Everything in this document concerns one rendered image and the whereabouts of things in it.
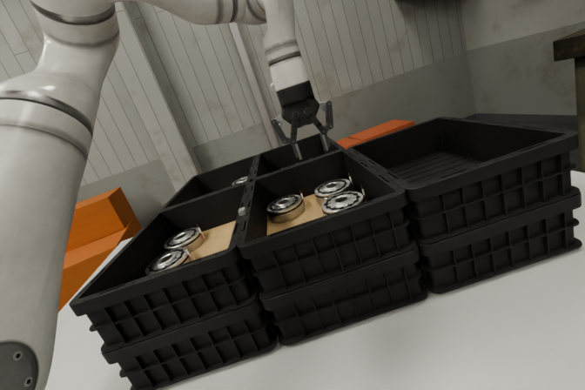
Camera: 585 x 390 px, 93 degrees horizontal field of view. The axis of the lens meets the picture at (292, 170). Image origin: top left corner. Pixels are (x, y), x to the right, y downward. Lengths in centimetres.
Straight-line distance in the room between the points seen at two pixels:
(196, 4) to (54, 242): 38
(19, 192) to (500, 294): 67
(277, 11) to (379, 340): 61
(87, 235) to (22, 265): 277
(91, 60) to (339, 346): 59
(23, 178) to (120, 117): 326
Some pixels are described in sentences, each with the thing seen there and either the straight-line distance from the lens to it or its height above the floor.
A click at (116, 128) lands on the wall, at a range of 359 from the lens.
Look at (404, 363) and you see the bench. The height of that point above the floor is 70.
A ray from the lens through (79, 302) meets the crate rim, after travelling 62.
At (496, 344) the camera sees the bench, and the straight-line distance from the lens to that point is 58.
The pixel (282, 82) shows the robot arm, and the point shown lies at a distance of 58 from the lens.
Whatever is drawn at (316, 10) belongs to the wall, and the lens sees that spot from 361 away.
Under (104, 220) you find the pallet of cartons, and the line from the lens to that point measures 299.
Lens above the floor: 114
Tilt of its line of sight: 15 degrees down
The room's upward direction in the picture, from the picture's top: 19 degrees counter-clockwise
